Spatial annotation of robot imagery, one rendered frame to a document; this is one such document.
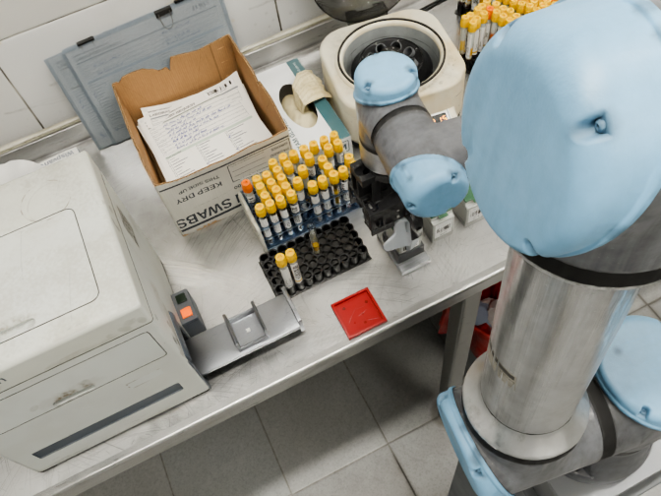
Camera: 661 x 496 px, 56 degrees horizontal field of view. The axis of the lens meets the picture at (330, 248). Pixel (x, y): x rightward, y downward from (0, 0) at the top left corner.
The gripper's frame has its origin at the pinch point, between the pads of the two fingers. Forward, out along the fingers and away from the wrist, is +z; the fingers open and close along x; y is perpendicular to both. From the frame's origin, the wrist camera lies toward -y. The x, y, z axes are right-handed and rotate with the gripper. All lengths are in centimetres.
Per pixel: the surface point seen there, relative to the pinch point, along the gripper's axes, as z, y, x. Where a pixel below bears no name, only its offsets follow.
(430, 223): 1.2, -4.9, 0.4
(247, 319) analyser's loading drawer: 2.1, 28.7, 0.9
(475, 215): 3.5, -13.2, 1.4
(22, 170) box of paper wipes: -4, 54, -43
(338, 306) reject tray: 5.9, 14.5, 4.2
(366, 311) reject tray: 5.9, 11.0, 7.2
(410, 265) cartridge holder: 4.7, 0.8, 3.8
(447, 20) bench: 6, -37, -46
